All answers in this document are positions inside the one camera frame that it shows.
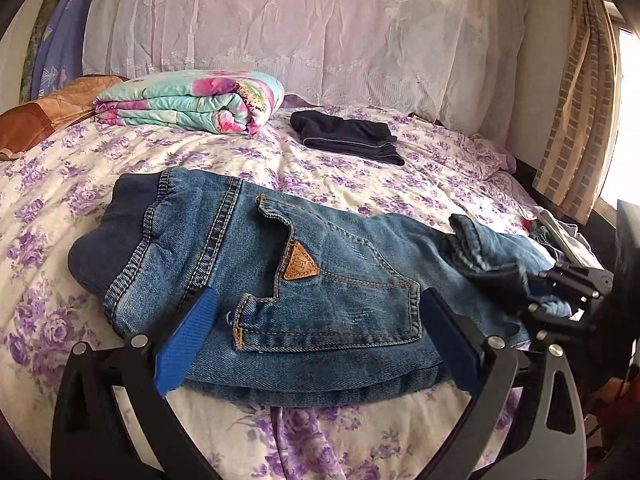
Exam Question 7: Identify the white lace headboard cover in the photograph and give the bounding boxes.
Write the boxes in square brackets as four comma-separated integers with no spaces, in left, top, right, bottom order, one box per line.
[82,0,528,133]

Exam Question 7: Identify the folded navy pants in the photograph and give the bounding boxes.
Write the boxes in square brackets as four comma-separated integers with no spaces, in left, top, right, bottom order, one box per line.
[290,110,406,167]

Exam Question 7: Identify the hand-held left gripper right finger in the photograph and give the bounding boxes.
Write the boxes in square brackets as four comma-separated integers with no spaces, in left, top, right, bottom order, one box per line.
[420,287,588,480]

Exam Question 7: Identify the plaid curtain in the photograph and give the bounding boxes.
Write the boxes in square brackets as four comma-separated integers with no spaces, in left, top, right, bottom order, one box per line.
[532,0,626,226]

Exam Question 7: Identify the blue denim pants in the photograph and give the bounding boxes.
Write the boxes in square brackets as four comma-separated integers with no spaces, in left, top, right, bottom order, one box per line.
[67,167,571,406]

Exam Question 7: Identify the brown pillow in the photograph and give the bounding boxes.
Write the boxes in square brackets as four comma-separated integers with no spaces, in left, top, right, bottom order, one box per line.
[0,74,128,161]

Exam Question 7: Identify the purple floral pillow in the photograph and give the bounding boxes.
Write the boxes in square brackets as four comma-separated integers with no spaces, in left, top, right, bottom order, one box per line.
[440,127,518,181]

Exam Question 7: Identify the blue patterned cloth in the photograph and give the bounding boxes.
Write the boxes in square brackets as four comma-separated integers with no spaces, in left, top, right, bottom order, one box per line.
[30,0,113,103]

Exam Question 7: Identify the purple floral bed sheet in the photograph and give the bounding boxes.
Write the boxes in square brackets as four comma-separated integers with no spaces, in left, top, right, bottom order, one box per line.
[0,92,601,480]

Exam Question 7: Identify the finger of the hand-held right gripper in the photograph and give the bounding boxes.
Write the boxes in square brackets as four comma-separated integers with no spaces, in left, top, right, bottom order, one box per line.
[530,260,615,306]
[520,302,598,341]

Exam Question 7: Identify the window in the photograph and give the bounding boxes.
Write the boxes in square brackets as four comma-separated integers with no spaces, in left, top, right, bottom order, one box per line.
[600,0,640,211]

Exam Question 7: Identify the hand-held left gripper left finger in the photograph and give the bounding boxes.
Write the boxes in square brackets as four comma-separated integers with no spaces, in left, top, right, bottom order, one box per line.
[50,287,221,480]

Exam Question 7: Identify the folded floral blanket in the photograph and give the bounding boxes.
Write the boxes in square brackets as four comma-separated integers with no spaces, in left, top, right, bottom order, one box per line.
[94,71,286,136]

